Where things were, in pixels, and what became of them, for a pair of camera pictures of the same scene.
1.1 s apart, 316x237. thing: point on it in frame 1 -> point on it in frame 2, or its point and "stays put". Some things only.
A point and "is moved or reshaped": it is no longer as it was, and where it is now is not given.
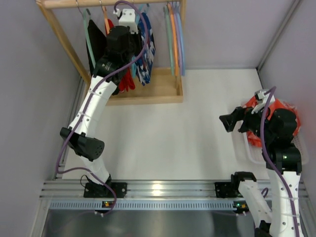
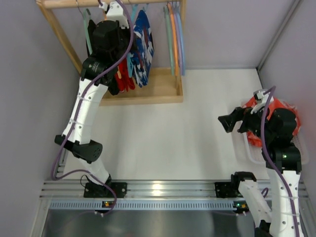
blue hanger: (138, 13) is moved or reshaped
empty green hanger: (166, 9) stays put
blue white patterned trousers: (144, 65) stays put
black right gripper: (241, 119) stays put
